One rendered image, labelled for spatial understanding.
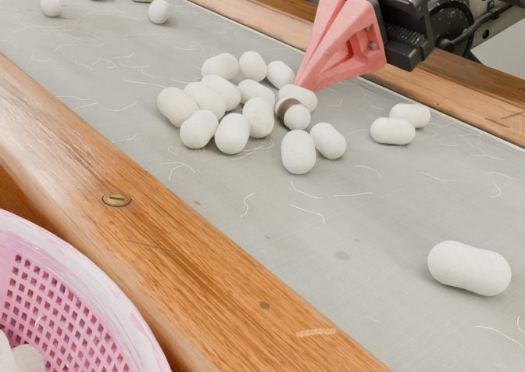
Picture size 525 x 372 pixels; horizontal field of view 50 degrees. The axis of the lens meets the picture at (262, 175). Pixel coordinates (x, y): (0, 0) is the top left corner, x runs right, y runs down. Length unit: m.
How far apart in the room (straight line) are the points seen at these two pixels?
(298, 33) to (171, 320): 0.47
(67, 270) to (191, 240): 0.05
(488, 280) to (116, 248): 0.16
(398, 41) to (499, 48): 2.17
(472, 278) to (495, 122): 0.24
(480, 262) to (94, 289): 0.17
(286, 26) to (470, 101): 0.22
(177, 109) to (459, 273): 0.20
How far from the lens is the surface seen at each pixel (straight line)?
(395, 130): 0.40
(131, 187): 0.25
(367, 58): 0.47
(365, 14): 0.44
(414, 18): 0.44
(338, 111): 0.45
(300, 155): 0.32
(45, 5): 0.59
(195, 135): 0.34
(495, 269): 0.27
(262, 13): 0.66
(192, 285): 0.20
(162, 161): 0.33
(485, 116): 0.50
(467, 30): 0.84
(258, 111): 0.36
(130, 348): 0.18
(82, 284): 0.20
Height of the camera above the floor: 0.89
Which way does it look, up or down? 28 degrees down
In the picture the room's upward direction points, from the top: 11 degrees clockwise
